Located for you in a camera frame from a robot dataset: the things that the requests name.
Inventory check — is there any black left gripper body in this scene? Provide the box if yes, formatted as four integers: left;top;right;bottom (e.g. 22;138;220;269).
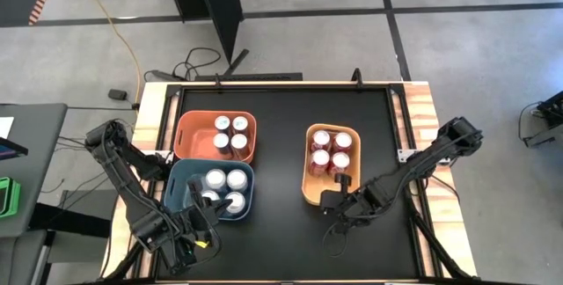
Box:
169;205;223;275

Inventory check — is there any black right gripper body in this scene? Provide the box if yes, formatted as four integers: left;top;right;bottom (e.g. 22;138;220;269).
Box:
336;186;375;224

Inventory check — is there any blue-grey plastic bin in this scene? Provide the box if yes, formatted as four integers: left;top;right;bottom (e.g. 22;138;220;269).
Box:
163;157;256;222

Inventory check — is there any yellow plastic bin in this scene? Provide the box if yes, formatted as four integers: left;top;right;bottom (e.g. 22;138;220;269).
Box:
300;122;362;208

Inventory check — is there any orange plastic bin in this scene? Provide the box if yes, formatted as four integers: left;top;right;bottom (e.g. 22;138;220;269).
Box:
172;109;258;164

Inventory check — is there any black rig strut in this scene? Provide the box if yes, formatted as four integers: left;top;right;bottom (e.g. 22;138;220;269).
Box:
406;196;479;280
103;243;149;280

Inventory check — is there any black desk foot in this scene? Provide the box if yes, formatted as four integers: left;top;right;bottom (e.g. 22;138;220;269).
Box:
28;202;112;239

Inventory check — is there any black bar behind table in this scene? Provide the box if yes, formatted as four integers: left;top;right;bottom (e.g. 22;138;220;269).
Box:
194;71;304;83

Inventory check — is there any grey desk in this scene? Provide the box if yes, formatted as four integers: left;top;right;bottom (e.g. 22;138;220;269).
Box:
0;102;69;238

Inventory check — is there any grey seat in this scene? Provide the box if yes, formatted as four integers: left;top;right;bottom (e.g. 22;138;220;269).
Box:
0;230;48;285

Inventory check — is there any black standing panel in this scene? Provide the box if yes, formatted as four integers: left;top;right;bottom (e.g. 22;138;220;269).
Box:
162;0;250;75

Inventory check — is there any dark tablet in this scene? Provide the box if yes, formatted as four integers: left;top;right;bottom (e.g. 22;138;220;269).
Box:
0;136;30;161

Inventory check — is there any white paper sheet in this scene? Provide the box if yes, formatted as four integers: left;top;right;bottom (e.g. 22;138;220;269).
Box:
0;116;16;140

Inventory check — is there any black floor equipment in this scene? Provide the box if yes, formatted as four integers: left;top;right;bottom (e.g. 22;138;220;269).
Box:
518;90;563;149

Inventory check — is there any silver metal bracket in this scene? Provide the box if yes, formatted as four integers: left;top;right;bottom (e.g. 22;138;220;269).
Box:
397;147;418;164

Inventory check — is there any yellow floor cable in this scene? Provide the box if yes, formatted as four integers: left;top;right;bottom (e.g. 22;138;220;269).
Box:
71;0;143;106

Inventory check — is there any black floor cable with plug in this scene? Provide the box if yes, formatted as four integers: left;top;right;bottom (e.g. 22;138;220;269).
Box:
143;46;223;83

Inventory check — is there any green plastic frame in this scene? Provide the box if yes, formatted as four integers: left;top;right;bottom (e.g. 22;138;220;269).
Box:
0;176;22;220

